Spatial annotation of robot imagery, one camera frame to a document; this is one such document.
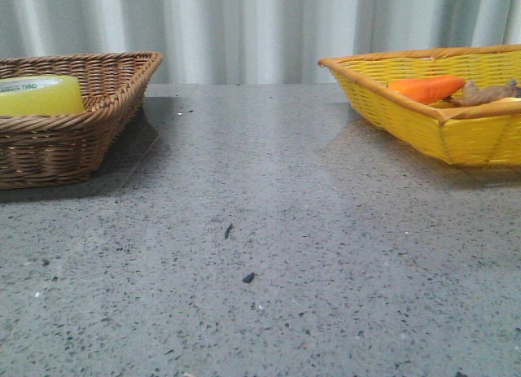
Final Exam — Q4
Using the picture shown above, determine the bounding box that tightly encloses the yellow packing tape roll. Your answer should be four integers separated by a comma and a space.
1, 75, 85, 116

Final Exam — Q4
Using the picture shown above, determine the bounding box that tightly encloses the white pleated curtain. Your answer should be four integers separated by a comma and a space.
1, 0, 520, 85

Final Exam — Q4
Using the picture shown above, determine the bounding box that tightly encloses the orange toy carrot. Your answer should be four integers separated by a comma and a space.
387, 76, 466, 104

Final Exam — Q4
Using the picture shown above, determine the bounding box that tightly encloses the brown wicker basket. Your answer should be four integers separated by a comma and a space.
1, 51, 163, 190

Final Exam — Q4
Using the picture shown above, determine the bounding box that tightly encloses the brown ginger root toy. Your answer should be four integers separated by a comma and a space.
444, 79, 520, 107

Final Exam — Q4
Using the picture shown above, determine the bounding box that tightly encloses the yellow wicker basket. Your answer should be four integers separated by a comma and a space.
318, 44, 520, 165

